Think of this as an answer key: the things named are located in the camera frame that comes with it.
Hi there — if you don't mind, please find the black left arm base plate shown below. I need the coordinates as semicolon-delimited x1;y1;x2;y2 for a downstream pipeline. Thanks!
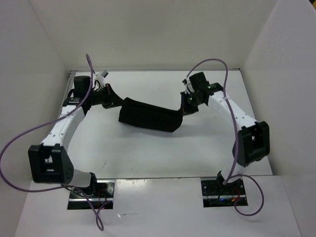
67;179;115;210

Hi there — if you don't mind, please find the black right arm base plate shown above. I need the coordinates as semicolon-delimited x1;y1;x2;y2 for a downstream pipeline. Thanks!
200;178;248;208

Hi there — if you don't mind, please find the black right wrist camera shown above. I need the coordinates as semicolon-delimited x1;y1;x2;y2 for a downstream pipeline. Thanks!
189;72;210;92

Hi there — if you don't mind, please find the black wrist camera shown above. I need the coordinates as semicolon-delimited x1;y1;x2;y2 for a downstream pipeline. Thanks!
189;72;210;92
73;76;91;98

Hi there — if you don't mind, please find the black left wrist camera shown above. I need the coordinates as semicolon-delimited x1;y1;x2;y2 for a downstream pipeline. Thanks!
73;76;91;98

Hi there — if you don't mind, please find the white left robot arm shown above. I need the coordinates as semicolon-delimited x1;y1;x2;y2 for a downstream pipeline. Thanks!
28;84;123;198

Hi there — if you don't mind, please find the grey aluminium table edge rail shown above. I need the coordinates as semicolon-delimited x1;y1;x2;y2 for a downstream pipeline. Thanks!
60;70;77;112

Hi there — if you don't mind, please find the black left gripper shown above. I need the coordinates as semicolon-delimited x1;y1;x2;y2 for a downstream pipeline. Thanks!
86;83;126;109

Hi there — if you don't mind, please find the black skirt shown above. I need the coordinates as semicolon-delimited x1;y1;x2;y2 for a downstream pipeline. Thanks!
118;97;183;132

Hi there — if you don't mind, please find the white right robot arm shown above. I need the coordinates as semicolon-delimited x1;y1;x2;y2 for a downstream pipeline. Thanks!
181;79;270;194

